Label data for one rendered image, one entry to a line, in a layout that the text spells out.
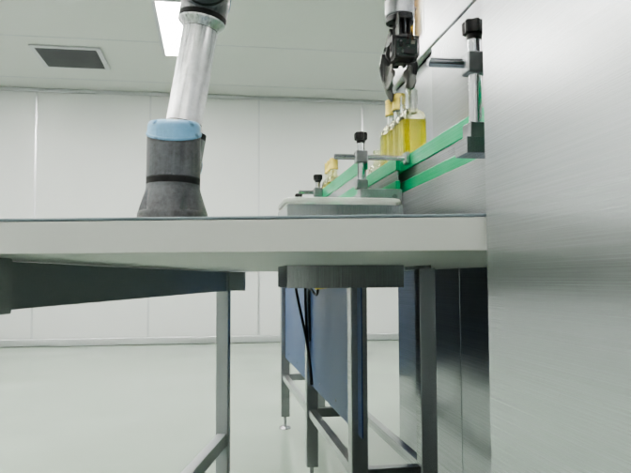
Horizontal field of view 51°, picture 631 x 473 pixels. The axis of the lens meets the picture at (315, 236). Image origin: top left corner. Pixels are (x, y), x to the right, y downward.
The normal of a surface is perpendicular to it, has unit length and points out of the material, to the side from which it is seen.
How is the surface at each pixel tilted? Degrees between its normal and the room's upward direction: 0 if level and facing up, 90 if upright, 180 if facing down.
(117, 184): 90
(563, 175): 90
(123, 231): 90
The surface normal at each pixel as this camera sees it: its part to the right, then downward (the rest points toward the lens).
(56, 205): 0.15, -0.07
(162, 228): -0.07, -0.07
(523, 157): -0.99, 0.00
